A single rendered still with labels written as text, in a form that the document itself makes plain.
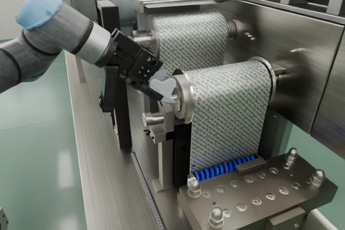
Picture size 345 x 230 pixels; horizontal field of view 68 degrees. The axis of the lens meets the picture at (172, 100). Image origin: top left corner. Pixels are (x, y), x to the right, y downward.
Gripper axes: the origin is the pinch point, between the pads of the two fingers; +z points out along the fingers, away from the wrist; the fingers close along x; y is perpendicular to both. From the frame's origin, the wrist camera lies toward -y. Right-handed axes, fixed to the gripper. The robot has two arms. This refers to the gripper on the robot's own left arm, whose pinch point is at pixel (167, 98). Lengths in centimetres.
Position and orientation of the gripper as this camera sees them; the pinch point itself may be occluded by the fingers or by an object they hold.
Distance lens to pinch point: 64.2
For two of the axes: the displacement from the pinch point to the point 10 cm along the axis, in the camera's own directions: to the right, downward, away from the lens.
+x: -3.8, -4.6, 8.0
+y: 5.9, -7.9, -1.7
